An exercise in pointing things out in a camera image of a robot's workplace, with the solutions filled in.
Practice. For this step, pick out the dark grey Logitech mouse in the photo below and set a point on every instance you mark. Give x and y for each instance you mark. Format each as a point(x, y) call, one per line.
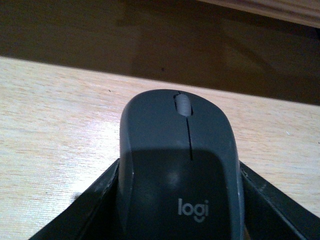
point(179, 173)

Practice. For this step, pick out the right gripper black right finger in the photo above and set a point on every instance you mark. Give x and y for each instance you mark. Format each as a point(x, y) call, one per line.
point(272, 215)

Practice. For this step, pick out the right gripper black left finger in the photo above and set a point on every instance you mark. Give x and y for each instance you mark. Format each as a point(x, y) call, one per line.
point(90, 216)

